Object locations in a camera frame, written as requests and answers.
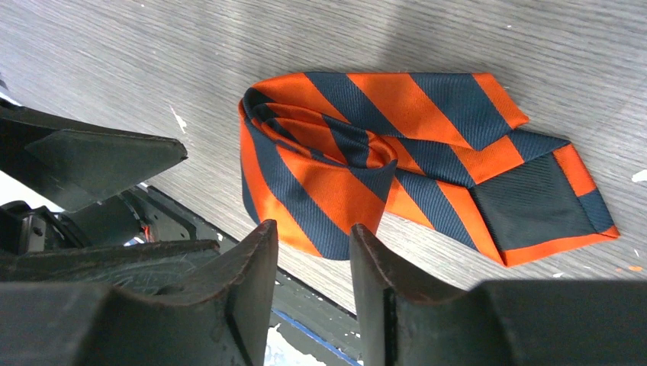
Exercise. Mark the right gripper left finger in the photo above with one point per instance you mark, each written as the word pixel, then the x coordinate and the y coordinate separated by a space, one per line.
pixel 218 315

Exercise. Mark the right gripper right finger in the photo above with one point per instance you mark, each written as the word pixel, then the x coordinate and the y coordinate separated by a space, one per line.
pixel 408 317

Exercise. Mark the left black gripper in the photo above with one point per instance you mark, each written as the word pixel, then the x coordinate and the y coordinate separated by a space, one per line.
pixel 75 165

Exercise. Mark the orange navy striped tie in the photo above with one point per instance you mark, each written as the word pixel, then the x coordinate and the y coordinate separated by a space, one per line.
pixel 323 151

